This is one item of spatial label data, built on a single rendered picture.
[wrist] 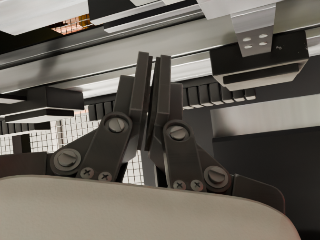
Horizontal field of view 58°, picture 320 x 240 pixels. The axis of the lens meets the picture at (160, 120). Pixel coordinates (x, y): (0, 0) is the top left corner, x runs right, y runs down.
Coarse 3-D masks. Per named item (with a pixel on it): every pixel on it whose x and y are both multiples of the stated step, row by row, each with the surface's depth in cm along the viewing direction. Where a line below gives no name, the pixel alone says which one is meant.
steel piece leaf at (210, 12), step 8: (208, 0) 21; (216, 0) 21; (224, 0) 21; (232, 0) 21; (240, 0) 21; (248, 0) 22; (256, 0) 22; (264, 0) 22; (272, 0) 22; (280, 0) 22; (208, 8) 22; (216, 8) 22; (224, 8) 22; (232, 8) 23; (240, 8) 23; (248, 8) 23; (208, 16) 24; (216, 16) 24
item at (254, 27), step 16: (240, 16) 24; (256, 16) 24; (272, 16) 25; (240, 32) 28; (256, 32) 28; (272, 32) 29; (304, 32) 35; (224, 48) 39; (240, 48) 33; (256, 48) 34; (272, 48) 37; (288, 48) 36; (304, 48) 35; (224, 64) 39; (240, 64) 38; (256, 64) 37; (272, 64) 37; (288, 64) 37; (304, 64) 38; (224, 80) 40; (240, 80) 39; (256, 80) 39; (272, 80) 41; (288, 80) 43
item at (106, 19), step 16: (96, 0) 22; (112, 0) 22; (128, 0) 21; (160, 0) 20; (192, 0) 22; (96, 16) 22; (112, 16) 22; (128, 16) 24; (144, 16) 23; (160, 16) 23
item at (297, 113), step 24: (312, 96) 18; (216, 120) 20; (240, 120) 20; (264, 120) 19; (288, 120) 19; (312, 120) 18; (216, 144) 19; (240, 144) 19; (264, 144) 18; (288, 144) 18; (312, 144) 17; (240, 168) 19; (264, 168) 18; (288, 168) 18; (312, 168) 17; (288, 192) 18; (312, 192) 17; (288, 216) 18; (312, 216) 17
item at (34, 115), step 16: (0, 96) 45; (16, 96) 48; (32, 96) 49; (48, 96) 49; (64, 96) 53; (80, 96) 58; (0, 112) 52; (16, 112) 51; (32, 112) 50; (48, 112) 50; (64, 112) 54
